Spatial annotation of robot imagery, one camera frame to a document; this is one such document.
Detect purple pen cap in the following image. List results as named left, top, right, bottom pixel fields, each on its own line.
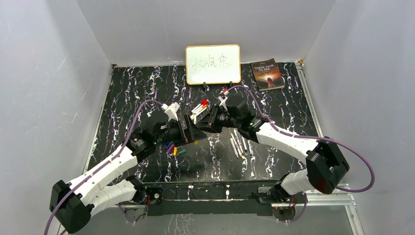
left=167, top=144, right=175, bottom=153

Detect red cap marker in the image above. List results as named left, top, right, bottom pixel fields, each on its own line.
left=191, top=99, right=209, bottom=115

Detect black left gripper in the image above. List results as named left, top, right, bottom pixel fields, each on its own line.
left=155, top=115, right=207, bottom=147

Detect small whiteboard with writing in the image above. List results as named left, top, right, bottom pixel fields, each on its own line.
left=185, top=44, right=241, bottom=85

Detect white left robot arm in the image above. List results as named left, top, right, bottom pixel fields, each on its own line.
left=49, top=113, right=207, bottom=234

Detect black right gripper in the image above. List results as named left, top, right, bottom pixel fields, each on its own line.
left=195, top=104, right=241, bottom=134

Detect orange cap marker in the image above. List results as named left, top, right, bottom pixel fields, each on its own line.
left=191, top=111, right=204, bottom=124

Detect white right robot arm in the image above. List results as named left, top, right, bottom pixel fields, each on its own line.
left=196, top=104, right=349, bottom=204

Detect dark paperback book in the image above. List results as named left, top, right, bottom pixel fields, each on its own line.
left=250, top=58, right=285, bottom=91

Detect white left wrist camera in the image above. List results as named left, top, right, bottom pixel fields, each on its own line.
left=161, top=102, right=180, bottom=121

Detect yellow cap marker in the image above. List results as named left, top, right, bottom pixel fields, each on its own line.
left=231, top=134, right=243, bottom=157

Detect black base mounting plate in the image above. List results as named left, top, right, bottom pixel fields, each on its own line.
left=142, top=181, right=305, bottom=217

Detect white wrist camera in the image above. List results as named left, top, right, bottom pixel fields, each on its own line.
left=161, top=102, right=180, bottom=121
left=218, top=89, right=229, bottom=110

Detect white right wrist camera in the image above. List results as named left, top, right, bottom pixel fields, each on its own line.
left=218, top=89, right=229, bottom=110

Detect aluminium frame rail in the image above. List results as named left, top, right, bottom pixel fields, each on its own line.
left=66, top=183, right=356, bottom=208

